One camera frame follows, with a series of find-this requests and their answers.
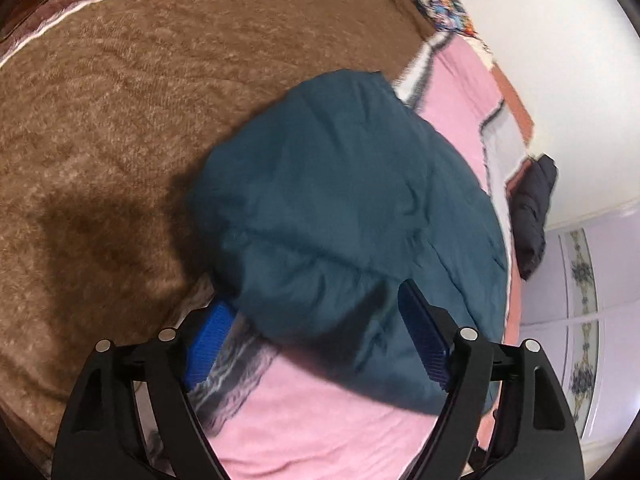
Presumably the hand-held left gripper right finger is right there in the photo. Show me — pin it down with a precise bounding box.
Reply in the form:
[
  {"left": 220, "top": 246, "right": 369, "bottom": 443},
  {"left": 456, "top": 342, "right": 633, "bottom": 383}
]
[{"left": 397, "top": 280, "right": 586, "bottom": 480}]

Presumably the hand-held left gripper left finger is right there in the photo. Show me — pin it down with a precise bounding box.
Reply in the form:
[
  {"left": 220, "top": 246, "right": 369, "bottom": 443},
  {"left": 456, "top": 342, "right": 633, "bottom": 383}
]
[{"left": 50, "top": 305, "right": 239, "bottom": 480}]

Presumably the teal quilted jacket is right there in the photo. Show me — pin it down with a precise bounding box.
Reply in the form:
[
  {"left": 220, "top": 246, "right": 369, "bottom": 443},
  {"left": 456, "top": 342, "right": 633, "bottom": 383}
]
[{"left": 187, "top": 69, "right": 511, "bottom": 416}]

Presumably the black puffer jacket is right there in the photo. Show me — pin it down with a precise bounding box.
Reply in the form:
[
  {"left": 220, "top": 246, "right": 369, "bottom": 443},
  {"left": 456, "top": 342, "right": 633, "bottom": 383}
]
[{"left": 510, "top": 154, "right": 558, "bottom": 281}]

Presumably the lilac flowered wardrobe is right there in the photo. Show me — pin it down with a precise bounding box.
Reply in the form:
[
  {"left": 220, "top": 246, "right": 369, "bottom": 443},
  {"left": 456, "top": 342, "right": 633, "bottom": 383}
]
[{"left": 520, "top": 200, "right": 640, "bottom": 446}]

